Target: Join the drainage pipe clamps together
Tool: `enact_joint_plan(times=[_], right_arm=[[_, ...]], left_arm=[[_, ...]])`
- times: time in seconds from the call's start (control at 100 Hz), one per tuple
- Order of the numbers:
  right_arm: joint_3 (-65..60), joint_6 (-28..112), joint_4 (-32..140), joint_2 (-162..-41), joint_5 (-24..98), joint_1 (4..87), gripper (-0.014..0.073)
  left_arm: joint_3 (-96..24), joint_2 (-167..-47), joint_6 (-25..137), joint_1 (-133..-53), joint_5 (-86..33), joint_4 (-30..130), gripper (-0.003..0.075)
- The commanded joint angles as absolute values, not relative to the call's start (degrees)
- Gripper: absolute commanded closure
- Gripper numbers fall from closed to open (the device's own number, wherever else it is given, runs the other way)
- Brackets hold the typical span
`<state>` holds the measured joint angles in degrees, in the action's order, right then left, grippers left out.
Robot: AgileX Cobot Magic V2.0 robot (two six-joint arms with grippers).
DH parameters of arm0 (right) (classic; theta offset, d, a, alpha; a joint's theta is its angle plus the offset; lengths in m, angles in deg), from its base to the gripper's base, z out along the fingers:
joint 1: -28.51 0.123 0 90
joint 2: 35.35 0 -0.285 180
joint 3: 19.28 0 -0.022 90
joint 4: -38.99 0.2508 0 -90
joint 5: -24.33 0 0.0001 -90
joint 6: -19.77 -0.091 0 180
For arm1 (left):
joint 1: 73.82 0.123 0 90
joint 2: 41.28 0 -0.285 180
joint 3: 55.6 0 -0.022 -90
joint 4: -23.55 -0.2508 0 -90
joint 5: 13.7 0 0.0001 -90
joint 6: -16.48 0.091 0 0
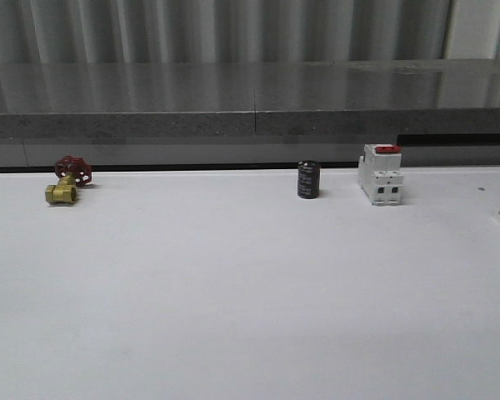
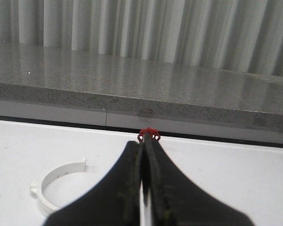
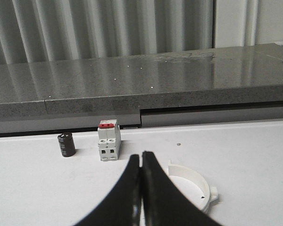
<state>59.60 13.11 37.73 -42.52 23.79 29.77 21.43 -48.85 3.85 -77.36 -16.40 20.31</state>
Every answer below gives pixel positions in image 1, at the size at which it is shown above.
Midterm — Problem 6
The black cylindrical capacitor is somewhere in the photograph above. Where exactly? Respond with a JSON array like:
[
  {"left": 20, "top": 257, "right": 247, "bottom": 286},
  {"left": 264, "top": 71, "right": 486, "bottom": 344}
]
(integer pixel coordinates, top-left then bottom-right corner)
[{"left": 297, "top": 160, "right": 320, "bottom": 199}]

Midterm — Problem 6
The grey stone countertop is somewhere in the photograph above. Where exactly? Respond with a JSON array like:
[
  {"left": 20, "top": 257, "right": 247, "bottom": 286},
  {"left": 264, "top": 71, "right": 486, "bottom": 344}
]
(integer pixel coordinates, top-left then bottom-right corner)
[{"left": 0, "top": 60, "right": 500, "bottom": 146}]

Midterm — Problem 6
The brass valve red handwheel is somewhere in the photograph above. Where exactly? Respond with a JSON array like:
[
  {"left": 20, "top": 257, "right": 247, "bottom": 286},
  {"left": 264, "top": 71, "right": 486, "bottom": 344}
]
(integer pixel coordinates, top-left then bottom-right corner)
[{"left": 45, "top": 155, "right": 93, "bottom": 205}]

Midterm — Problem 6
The white circuit breaker red switch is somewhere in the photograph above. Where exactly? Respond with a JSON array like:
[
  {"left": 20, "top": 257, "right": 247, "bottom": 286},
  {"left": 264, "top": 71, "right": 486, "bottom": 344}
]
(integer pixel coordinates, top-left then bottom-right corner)
[{"left": 357, "top": 144, "right": 404, "bottom": 207}]

